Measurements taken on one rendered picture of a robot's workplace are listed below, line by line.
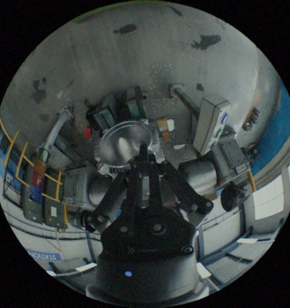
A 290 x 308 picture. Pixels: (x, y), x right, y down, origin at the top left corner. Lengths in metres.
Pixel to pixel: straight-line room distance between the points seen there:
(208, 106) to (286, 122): 5.29
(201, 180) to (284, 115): 5.23
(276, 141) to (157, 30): 5.52
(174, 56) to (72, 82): 0.40
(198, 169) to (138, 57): 0.60
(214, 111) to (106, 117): 0.31
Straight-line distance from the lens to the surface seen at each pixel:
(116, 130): 0.35
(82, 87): 0.46
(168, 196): 0.76
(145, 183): 0.29
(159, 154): 0.27
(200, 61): 0.48
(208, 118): 0.24
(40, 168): 0.38
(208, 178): 0.61
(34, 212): 3.36
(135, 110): 0.34
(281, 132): 5.48
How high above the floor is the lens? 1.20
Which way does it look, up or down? 33 degrees down
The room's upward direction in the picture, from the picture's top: 171 degrees clockwise
